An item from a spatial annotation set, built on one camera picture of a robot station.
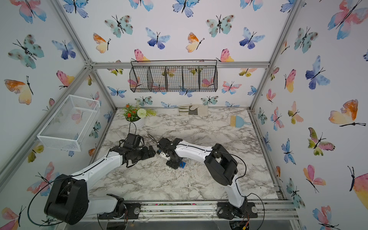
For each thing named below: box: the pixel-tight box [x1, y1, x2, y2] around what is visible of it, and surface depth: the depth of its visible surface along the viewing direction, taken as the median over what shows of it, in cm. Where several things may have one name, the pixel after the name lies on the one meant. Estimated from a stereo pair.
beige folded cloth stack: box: [177, 103, 209, 116], surface depth 121 cm
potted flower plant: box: [122, 103, 158, 129], surface depth 99 cm
